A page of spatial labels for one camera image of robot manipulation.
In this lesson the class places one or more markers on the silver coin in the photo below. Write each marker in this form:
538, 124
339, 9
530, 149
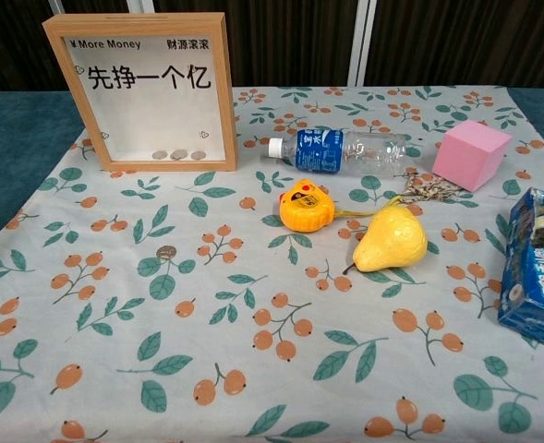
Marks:
160, 154
177, 154
166, 252
198, 155

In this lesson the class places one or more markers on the yellow tape measure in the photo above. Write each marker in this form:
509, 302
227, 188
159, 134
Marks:
304, 207

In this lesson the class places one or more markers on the clear bottle with blue label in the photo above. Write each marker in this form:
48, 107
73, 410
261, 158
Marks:
317, 150

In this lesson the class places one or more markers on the yellow pear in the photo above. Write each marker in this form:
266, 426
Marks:
391, 242

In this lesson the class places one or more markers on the pink foam cube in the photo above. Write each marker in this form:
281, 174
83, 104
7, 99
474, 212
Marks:
470, 157

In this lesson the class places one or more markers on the floral patterned tablecloth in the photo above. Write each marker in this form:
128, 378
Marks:
114, 369

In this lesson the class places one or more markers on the blue cookie box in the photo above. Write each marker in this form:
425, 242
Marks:
535, 272

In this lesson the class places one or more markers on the teal table cover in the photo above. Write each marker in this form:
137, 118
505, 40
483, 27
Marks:
13, 138

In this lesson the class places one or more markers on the wooden frame money box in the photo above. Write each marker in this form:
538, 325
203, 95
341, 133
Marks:
151, 115

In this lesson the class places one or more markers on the white partition post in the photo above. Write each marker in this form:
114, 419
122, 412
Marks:
363, 41

